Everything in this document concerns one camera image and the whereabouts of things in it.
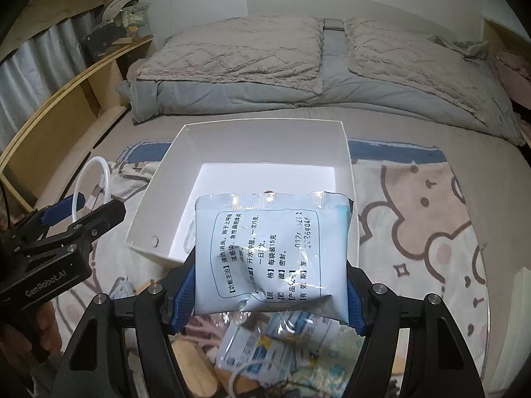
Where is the white cap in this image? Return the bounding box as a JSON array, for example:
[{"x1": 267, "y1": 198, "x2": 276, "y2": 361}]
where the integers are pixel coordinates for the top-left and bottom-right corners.
[{"x1": 102, "y1": 0, "x2": 139, "y2": 21}]

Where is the plastic bag of sachets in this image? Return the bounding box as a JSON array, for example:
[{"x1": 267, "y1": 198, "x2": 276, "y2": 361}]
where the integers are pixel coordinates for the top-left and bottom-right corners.
[{"x1": 213, "y1": 311, "x2": 366, "y2": 398}]

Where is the white cardboard box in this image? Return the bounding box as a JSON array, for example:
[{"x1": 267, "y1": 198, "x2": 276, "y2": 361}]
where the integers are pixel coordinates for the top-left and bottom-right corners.
[{"x1": 125, "y1": 121, "x2": 359, "y2": 270}]

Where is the wooden block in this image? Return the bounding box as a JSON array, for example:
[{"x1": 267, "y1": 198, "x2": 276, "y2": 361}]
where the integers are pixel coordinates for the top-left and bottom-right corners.
[{"x1": 170, "y1": 334, "x2": 220, "y2": 398}]

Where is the wooden cubby shelf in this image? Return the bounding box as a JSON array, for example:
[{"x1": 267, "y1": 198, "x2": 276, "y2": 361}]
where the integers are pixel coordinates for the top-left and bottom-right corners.
[{"x1": 483, "y1": 17, "x2": 531, "y2": 71}]

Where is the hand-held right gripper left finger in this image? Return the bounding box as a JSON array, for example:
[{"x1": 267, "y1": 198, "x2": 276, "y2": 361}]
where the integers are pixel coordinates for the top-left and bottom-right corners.
[{"x1": 60, "y1": 249, "x2": 200, "y2": 398}]

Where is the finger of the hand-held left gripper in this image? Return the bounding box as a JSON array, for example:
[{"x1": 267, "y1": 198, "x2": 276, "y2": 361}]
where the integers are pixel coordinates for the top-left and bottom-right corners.
[
  {"x1": 39, "y1": 193, "x2": 86, "y2": 228},
  {"x1": 62, "y1": 199, "x2": 126, "y2": 254}
]

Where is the beige textured blanket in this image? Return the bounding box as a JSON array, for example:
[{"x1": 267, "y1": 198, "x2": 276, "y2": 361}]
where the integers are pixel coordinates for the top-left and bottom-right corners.
[
  {"x1": 343, "y1": 17, "x2": 504, "y2": 133},
  {"x1": 137, "y1": 16, "x2": 324, "y2": 95}
]

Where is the white headboard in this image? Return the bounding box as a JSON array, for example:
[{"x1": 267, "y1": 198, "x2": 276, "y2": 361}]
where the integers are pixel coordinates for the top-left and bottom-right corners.
[{"x1": 247, "y1": 0, "x2": 486, "y2": 44}]

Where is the person's left hand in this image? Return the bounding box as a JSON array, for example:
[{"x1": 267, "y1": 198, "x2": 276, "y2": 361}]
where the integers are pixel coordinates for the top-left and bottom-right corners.
[{"x1": 25, "y1": 296, "x2": 65, "y2": 365}]

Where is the light blue medicine sachet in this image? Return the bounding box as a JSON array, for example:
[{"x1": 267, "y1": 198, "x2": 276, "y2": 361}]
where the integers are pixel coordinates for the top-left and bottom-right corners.
[{"x1": 194, "y1": 191, "x2": 353, "y2": 325}]

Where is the white ring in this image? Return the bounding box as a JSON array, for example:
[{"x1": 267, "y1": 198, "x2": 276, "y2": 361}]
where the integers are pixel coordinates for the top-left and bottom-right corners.
[{"x1": 71, "y1": 156, "x2": 114, "y2": 227}]

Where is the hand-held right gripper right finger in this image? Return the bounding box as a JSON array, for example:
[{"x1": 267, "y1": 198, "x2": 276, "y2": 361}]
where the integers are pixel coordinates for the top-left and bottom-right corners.
[{"x1": 346, "y1": 259, "x2": 486, "y2": 398}]

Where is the cartoon printed blanket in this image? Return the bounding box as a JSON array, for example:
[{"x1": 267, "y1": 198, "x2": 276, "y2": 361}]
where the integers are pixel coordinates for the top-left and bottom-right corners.
[{"x1": 50, "y1": 139, "x2": 490, "y2": 398}]

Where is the long wooden shelf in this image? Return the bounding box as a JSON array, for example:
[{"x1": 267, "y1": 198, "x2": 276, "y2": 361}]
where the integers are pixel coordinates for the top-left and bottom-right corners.
[{"x1": 0, "y1": 35, "x2": 154, "y2": 216}]

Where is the grey quilt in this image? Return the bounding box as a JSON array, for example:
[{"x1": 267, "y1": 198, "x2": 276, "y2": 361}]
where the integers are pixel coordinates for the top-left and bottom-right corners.
[{"x1": 116, "y1": 17, "x2": 523, "y2": 146}]

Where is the blue white yellow sachet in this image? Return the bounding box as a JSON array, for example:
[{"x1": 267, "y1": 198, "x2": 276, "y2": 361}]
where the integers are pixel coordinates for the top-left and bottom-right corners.
[{"x1": 112, "y1": 280, "x2": 137, "y2": 299}]

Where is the grey curtain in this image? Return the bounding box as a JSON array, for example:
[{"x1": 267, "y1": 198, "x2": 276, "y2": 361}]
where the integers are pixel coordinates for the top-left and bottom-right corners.
[{"x1": 0, "y1": 8, "x2": 98, "y2": 133}]

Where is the green plush toy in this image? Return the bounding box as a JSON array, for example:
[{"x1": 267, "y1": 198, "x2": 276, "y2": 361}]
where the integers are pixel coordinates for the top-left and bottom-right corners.
[{"x1": 120, "y1": 6, "x2": 150, "y2": 32}]

